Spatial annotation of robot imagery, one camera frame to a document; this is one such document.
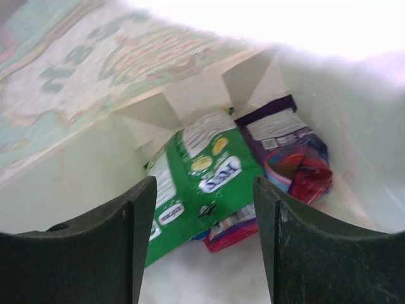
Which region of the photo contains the green patterned paper bag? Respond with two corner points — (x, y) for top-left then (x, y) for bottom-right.
(1, 1), (404, 303)

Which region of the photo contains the green pink snack packet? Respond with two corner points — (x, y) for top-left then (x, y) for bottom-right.
(146, 110), (263, 266)

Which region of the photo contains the purple jelly snack packet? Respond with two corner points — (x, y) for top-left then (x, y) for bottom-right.
(236, 95), (333, 205)

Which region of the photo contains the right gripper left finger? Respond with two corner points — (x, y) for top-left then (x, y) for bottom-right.
(1, 176), (157, 303)

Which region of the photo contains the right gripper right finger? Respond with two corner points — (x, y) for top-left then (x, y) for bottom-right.
(253, 177), (404, 303)

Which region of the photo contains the red snack packet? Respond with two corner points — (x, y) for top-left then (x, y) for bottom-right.
(203, 218), (258, 253)

